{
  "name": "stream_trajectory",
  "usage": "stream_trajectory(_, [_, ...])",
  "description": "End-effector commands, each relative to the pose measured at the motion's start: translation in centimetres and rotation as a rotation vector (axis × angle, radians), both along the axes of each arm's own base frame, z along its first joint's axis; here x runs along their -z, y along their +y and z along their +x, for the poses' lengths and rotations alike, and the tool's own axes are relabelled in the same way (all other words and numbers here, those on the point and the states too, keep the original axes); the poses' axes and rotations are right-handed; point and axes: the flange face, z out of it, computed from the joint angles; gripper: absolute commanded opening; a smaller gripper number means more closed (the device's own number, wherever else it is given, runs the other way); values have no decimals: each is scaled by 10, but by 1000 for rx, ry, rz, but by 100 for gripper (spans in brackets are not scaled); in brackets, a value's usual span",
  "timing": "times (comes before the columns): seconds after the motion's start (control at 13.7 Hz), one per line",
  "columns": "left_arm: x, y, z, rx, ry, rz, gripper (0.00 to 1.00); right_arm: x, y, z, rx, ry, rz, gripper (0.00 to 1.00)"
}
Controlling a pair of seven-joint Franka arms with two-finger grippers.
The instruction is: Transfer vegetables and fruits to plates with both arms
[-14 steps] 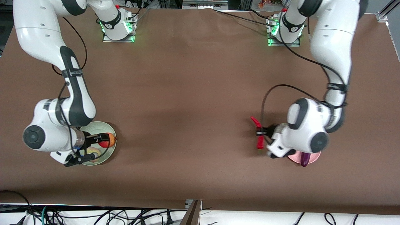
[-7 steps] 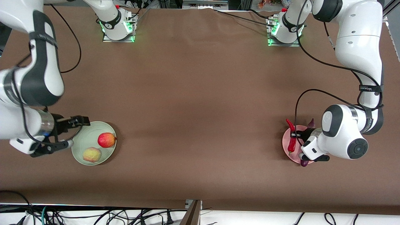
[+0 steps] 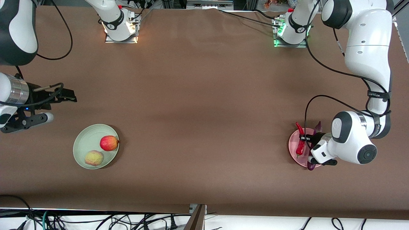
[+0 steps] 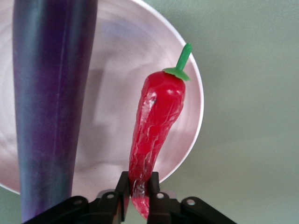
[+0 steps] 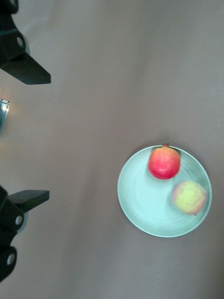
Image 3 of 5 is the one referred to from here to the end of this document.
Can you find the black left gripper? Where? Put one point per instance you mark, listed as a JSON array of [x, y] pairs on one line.
[[310, 139]]

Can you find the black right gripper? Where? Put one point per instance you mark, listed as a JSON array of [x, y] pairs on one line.
[[37, 97]]

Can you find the red chili pepper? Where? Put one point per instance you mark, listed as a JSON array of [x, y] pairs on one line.
[[300, 148]]

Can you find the purple eggplant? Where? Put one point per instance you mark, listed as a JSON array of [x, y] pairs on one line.
[[311, 166]]

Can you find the red apple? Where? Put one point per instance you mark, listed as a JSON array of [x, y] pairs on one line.
[[109, 143]]

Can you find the yellow-pink peach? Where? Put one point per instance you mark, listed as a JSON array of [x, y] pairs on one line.
[[94, 158]]

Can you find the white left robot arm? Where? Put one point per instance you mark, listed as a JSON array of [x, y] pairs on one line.
[[367, 48]]

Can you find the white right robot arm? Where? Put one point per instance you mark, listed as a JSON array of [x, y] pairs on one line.
[[19, 32]]

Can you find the pink round plate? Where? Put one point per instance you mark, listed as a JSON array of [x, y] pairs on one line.
[[295, 147]]

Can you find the pale green round plate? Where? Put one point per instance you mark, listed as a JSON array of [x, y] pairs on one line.
[[84, 140]]

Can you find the brown table mat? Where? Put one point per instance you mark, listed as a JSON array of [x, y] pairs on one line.
[[204, 64]]

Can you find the black power plug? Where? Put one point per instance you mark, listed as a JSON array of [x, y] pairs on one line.
[[173, 223]]

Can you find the grey metal box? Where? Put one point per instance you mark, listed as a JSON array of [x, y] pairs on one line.
[[209, 3]]

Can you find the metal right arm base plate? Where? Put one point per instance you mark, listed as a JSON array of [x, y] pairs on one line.
[[110, 40]]

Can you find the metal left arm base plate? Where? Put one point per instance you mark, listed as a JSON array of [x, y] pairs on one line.
[[287, 45]]

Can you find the grey metal post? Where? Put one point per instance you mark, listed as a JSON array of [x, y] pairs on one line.
[[196, 220]]

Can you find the aluminium frame profile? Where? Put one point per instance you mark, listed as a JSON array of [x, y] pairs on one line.
[[401, 6]]

